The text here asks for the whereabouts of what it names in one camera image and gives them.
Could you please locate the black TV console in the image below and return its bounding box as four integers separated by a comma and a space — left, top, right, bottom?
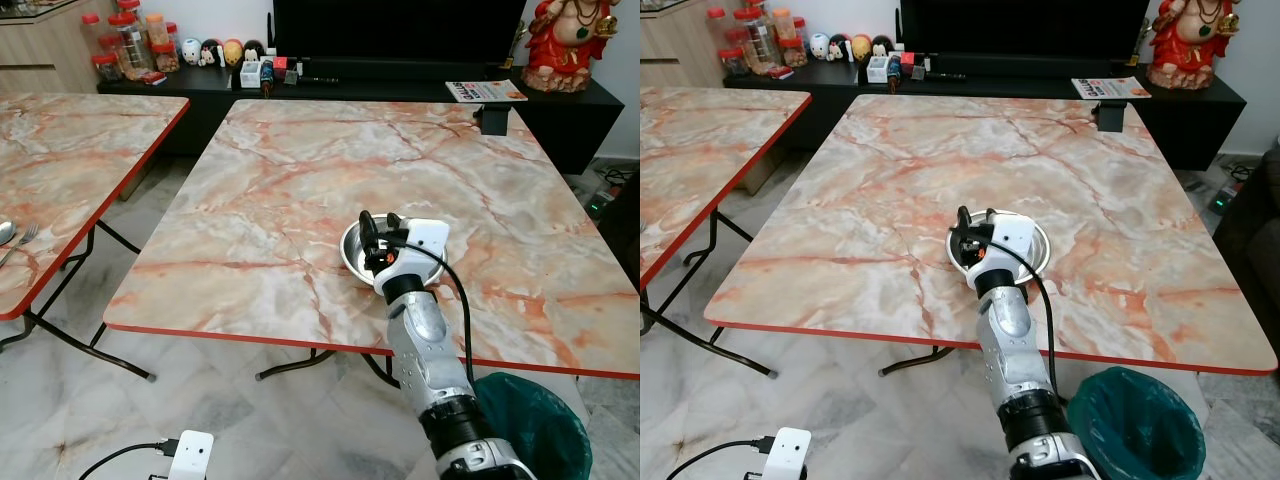
722, 58, 1248, 172
97, 62, 626, 177

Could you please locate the wooden cabinet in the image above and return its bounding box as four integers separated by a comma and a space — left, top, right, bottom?
640, 0, 728, 92
0, 0, 113, 97

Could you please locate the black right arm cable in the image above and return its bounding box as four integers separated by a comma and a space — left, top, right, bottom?
985, 238, 1062, 403
390, 239, 477, 393

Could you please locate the large marble folding table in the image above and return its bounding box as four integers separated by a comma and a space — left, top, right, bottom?
103, 98, 641, 387
703, 93, 1280, 380

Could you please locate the small marble folding table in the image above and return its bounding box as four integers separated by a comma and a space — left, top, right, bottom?
640, 86, 814, 379
0, 93, 192, 384

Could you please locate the red and gold statue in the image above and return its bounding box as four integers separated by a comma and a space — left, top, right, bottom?
520, 0, 623, 95
1147, 0, 1247, 92

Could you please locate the stainless steel bowl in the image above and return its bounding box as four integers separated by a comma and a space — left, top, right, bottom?
945, 209, 1054, 287
340, 212, 447, 288

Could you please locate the dark sofa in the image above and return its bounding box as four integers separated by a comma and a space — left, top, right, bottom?
1214, 140, 1280, 293

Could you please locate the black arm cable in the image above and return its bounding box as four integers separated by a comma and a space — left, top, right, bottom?
78, 440, 181, 480
666, 436, 778, 480
390, 239, 477, 393
985, 238, 1062, 403

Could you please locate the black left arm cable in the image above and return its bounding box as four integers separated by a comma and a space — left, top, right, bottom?
78, 440, 181, 480
666, 436, 778, 480

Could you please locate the bin with green bag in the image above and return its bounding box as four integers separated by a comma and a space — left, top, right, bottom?
1065, 366, 1207, 480
470, 371, 594, 480

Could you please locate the metal fork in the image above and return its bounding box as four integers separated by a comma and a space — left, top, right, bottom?
0, 225, 40, 267

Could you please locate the black television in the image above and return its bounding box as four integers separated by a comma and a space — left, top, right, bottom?
898, 0, 1152, 62
272, 0, 529, 67

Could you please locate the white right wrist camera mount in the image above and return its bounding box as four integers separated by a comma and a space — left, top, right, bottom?
984, 214, 1037, 278
373, 219, 451, 294

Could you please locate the printed magazine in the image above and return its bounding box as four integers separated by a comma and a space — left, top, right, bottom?
1071, 76, 1154, 102
445, 80, 529, 105

